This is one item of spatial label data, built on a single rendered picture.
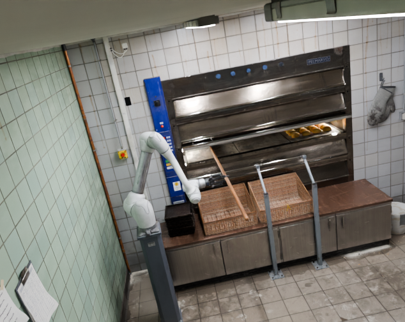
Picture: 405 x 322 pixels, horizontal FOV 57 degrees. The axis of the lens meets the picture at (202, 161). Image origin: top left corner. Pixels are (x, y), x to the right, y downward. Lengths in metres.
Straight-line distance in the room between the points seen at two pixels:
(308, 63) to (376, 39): 0.72
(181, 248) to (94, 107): 1.64
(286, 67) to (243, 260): 2.03
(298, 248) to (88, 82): 2.69
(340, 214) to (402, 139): 1.22
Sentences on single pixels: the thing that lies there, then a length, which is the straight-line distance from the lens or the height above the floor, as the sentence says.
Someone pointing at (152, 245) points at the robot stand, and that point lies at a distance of 3.27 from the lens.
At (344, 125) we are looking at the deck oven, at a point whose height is 1.25.
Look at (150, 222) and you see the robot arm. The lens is 3.18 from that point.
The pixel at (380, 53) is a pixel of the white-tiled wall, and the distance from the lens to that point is 4.38.
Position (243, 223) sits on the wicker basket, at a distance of 3.82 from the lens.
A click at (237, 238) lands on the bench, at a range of 3.83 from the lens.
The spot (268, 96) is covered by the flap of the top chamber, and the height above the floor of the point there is 1.75.
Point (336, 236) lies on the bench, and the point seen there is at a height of 0.27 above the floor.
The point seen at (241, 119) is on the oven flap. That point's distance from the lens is 3.94.
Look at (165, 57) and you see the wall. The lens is 3.75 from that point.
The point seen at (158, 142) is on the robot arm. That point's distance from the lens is 3.11.
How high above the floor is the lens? 2.58
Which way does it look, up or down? 20 degrees down
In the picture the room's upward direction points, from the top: 11 degrees counter-clockwise
